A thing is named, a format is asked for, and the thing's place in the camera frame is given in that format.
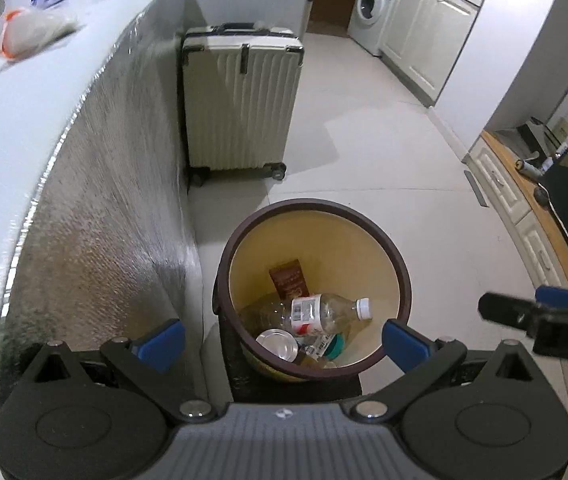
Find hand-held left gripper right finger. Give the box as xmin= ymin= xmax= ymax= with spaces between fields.
xmin=349 ymin=317 xmax=547 ymax=423

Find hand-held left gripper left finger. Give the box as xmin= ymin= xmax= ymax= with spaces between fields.
xmin=23 ymin=317 xmax=215 ymax=423

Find clear plastic bottle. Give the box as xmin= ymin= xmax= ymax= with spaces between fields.
xmin=239 ymin=294 xmax=373 ymax=342

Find metal can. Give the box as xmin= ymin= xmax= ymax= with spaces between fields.
xmin=255 ymin=328 xmax=299 ymax=363

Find small brown box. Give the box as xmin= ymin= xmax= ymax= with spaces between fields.
xmin=269 ymin=258 xmax=311 ymax=302

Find brown round waste bin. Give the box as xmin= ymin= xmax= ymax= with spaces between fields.
xmin=212 ymin=199 xmax=412 ymax=403

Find white cabinet with wooden top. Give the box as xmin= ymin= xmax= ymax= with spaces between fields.
xmin=463 ymin=129 xmax=568 ymax=293

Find white table with foil side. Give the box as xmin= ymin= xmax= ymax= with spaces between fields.
xmin=0 ymin=0 xmax=232 ymax=411

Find cream hard-shell suitcase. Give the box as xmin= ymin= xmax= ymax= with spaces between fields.
xmin=180 ymin=22 xmax=305 ymax=187

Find white kitchen cabinets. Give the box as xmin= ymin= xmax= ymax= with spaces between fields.
xmin=380 ymin=0 xmax=483 ymax=107

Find white washing machine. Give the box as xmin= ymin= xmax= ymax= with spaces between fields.
xmin=347 ymin=0 xmax=404 ymax=57

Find white and orange plastic bag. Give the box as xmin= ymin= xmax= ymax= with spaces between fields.
xmin=0 ymin=7 xmax=79 ymax=59

